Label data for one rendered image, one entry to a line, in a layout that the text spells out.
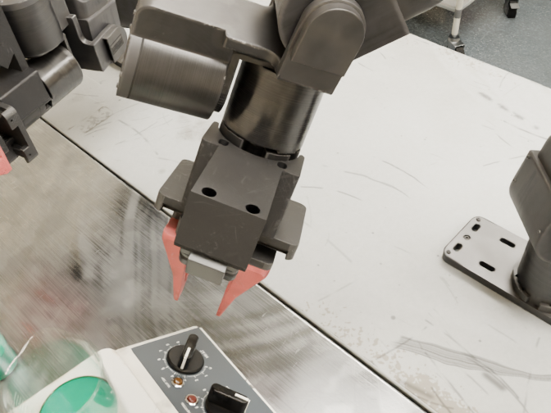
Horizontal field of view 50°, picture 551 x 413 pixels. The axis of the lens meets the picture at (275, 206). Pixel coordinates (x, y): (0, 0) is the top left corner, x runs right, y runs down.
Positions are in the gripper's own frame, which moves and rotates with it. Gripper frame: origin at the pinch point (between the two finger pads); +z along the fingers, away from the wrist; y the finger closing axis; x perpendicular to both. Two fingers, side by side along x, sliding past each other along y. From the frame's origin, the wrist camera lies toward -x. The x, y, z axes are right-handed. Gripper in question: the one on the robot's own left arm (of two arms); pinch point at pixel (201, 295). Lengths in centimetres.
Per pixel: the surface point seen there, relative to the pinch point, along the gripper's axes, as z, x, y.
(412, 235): -2.4, 19.8, 18.3
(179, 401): 7.2, -4.1, 1.4
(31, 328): 16.2, 6.5, -15.0
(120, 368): 6.2, -4.0, -3.8
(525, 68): -1, 204, 80
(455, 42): 0, 207, 52
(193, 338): 5.5, 1.3, 0.6
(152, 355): 7.3, -0.4, -2.1
